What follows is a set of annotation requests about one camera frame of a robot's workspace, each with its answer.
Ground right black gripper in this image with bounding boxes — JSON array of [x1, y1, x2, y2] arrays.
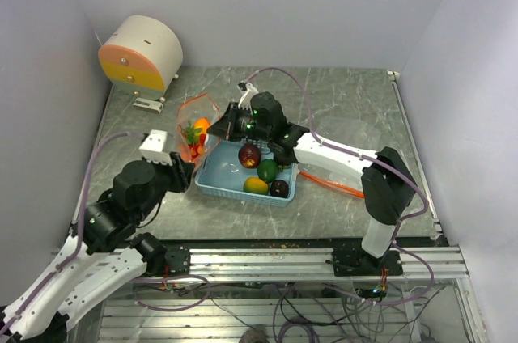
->
[[207, 101, 272, 142]]

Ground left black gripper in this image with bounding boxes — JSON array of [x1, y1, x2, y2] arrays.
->
[[134, 150, 196, 220]]

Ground orange green mango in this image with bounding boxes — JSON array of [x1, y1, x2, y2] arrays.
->
[[193, 117, 211, 136]]

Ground clear orange zip bag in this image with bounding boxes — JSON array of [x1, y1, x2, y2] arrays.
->
[[175, 93, 221, 170]]

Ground cherry cluster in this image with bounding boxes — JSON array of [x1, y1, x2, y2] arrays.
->
[[180, 119, 207, 159]]

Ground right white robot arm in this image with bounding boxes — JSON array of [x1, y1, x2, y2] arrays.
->
[[208, 92, 416, 275]]

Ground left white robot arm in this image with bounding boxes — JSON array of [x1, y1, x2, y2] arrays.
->
[[1, 152, 195, 342]]

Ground dark purple mangosteen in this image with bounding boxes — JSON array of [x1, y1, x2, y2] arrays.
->
[[238, 143, 261, 169]]

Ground light blue plastic basket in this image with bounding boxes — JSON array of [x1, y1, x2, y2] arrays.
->
[[195, 141, 298, 207]]

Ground green lime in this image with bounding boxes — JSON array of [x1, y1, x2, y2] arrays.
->
[[257, 159, 279, 184]]

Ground yellow green mango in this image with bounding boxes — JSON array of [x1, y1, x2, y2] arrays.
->
[[243, 177, 269, 195]]

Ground round drawer cabinet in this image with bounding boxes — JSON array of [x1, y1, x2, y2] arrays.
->
[[98, 15, 184, 100]]

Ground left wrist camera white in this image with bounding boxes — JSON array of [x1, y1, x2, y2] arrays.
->
[[139, 129, 172, 166]]

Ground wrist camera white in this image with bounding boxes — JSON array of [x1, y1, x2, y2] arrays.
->
[[238, 81, 259, 110], [139, 129, 172, 166]]

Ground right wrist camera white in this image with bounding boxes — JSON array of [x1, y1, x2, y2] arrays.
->
[[238, 81, 259, 110]]

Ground white bracket on table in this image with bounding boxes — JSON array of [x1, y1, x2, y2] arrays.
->
[[133, 97, 163, 114]]

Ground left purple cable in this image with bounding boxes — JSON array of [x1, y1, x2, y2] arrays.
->
[[0, 131, 146, 330]]

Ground aluminium rail frame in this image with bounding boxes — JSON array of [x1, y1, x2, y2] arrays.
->
[[67, 237, 489, 342]]

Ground loose wires under table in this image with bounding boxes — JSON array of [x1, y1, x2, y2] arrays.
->
[[133, 269, 446, 343]]

